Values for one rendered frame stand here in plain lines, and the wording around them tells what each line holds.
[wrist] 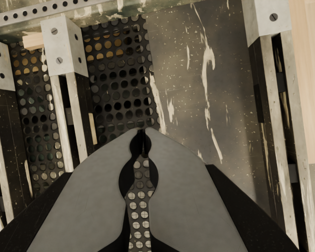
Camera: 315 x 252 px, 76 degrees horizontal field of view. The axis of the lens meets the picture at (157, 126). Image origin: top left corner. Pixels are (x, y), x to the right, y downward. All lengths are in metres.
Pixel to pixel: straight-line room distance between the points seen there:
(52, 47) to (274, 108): 0.49
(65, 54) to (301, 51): 0.52
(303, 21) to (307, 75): 0.12
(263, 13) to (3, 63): 0.62
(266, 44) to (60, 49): 0.43
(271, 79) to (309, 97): 0.12
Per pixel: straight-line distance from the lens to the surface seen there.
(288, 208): 0.51
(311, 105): 0.55
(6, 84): 0.66
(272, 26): 0.49
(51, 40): 0.54
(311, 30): 0.58
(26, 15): 0.62
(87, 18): 0.57
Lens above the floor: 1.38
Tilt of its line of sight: 32 degrees down
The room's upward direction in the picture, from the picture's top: 176 degrees clockwise
